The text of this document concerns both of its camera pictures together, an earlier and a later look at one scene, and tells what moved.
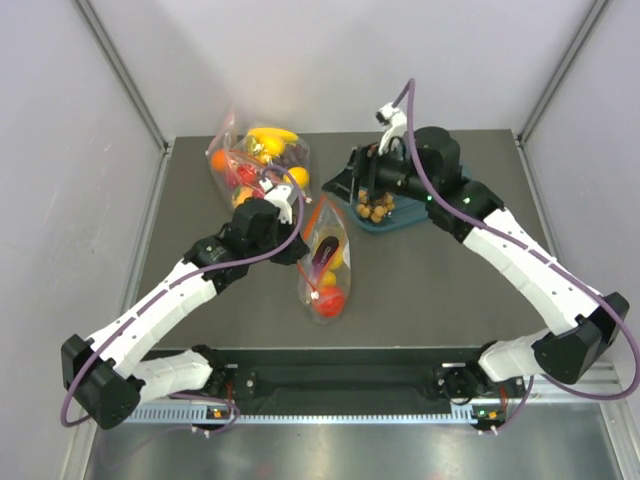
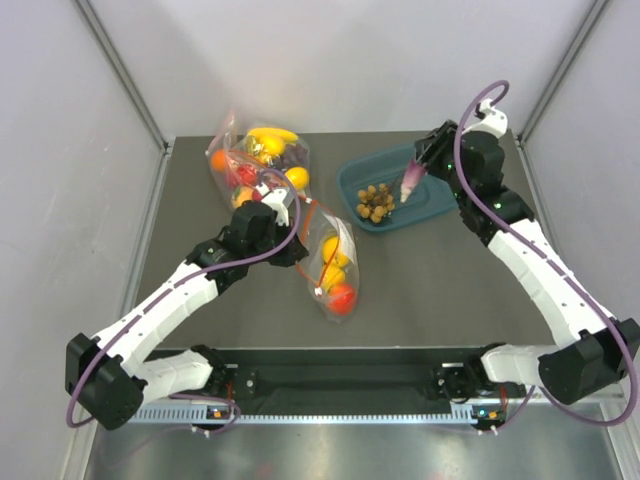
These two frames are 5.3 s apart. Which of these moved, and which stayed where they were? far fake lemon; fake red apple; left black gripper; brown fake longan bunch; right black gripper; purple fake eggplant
Moved: right black gripper; purple fake eggplant
Stayed: left black gripper; fake red apple; far fake lemon; brown fake longan bunch
